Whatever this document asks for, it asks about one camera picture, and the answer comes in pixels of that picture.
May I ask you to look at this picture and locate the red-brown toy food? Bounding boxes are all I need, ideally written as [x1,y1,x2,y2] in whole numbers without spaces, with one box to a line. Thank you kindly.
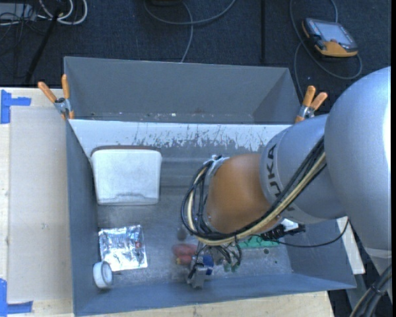
[172,242,199,265]

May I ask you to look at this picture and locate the green flat piece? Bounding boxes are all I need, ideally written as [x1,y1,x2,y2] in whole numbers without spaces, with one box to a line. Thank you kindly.
[236,235,281,250]

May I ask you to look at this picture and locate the silver foil packet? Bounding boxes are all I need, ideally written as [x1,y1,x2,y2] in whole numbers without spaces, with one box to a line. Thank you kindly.
[98,224,149,273]

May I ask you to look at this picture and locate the white tape roll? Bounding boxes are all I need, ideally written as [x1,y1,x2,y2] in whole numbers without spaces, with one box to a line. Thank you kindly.
[92,260,114,290]

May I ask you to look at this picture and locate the white square plastic tub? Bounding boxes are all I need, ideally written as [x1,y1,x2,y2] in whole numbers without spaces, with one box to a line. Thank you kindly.
[90,146,163,206]

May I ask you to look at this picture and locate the pale flat board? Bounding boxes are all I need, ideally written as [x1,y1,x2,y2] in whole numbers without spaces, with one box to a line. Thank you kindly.
[6,106,74,306]

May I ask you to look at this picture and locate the grey metal bin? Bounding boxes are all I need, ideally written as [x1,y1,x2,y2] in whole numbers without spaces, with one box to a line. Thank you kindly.
[63,56,358,317]

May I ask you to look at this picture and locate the black cylinder on white bracket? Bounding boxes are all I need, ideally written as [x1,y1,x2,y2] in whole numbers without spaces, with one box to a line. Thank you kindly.
[259,218,307,242]

